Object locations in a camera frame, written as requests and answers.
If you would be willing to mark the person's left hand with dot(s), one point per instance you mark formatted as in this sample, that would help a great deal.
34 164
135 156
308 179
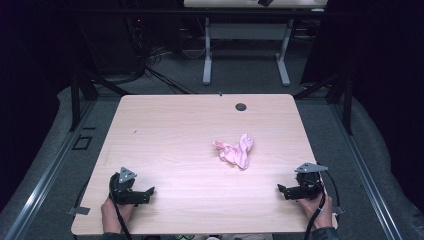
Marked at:
110 216

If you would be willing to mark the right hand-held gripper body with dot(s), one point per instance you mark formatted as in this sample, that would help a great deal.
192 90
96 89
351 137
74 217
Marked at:
308 190

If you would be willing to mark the black tape square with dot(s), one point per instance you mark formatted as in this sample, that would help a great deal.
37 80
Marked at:
82 142

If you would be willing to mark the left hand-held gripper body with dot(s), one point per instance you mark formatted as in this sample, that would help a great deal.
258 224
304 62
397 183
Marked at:
125 195

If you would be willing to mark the black metal frame stand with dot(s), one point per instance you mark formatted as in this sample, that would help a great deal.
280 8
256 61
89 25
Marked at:
75 100
346 103

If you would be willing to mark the pink crumpled cloth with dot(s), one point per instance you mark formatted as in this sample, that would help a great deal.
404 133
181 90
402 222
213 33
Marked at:
236 153

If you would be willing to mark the black device on white desk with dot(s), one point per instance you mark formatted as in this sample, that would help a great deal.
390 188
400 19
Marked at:
265 2

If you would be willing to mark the white desk with metal legs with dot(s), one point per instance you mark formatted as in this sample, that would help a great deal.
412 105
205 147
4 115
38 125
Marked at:
246 31

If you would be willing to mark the grey tape strip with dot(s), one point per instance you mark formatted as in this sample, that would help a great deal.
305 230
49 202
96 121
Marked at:
79 210

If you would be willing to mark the aluminium floor rail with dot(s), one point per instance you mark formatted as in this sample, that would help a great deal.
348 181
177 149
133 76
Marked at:
363 170
46 180

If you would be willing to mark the person's right hand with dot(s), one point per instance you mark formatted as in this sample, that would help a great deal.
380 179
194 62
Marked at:
321 215

